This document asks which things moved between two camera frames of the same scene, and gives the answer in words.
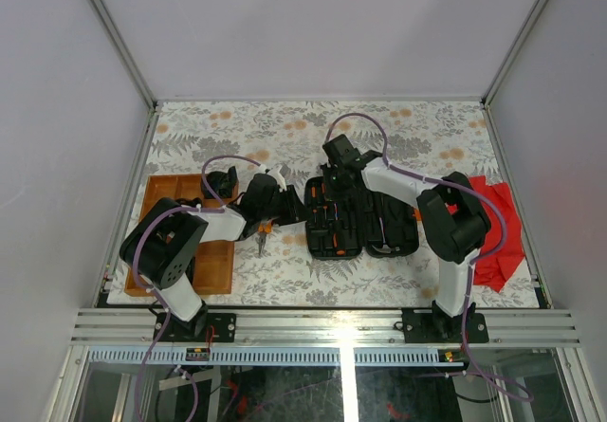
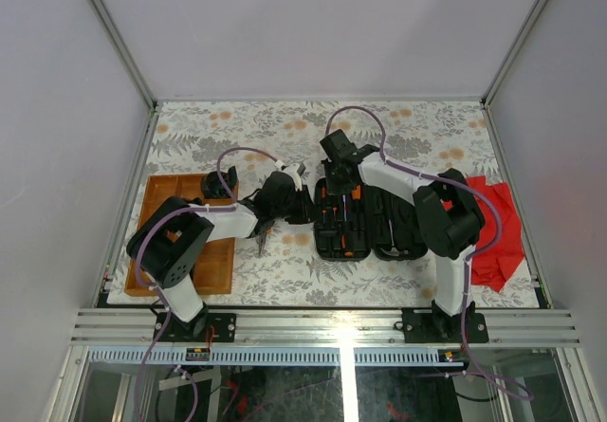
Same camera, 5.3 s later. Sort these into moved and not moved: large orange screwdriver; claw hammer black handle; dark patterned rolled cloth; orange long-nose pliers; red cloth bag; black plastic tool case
Moved: large orange screwdriver; claw hammer black handle
Not moved: black plastic tool case; orange long-nose pliers; red cloth bag; dark patterned rolled cloth
